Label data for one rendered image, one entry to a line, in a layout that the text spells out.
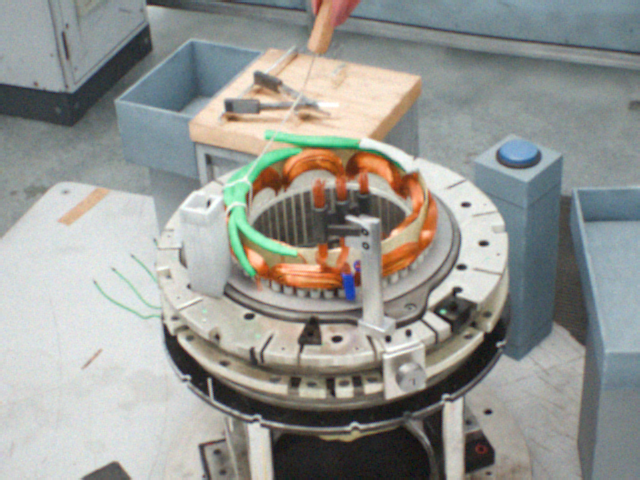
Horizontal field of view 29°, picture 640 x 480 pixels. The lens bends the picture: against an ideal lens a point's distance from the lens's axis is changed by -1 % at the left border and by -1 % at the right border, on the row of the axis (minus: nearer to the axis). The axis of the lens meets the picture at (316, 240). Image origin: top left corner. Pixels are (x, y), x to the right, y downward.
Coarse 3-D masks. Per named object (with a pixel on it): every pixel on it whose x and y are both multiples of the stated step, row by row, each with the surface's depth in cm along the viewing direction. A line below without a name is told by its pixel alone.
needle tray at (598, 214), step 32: (576, 192) 124; (608, 192) 124; (576, 224) 122; (608, 224) 126; (576, 256) 122; (608, 256) 122; (608, 288) 118; (608, 320) 114; (608, 352) 104; (608, 384) 107; (608, 416) 119; (608, 448) 121
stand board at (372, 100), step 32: (256, 64) 149; (288, 64) 149; (320, 64) 148; (352, 64) 148; (224, 96) 144; (256, 96) 143; (320, 96) 142; (352, 96) 142; (384, 96) 141; (416, 96) 145; (192, 128) 139; (224, 128) 138; (256, 128) 137; (288, 128) 137; (320, 128) 136; (352, 128) 136; (384, 128) 138
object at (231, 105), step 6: (228, 102) 137; (234, 102) 136; (240, 102) 136; (246, 102) 136; (252, 102) 136; (258, 102) 136; (228, 108) 137; (234, 108) 137; (240, 108) 137; (246, 108) 137; (252, 108) 136; (258, 108) 136; (252, 114) 137; (258, 114) 137
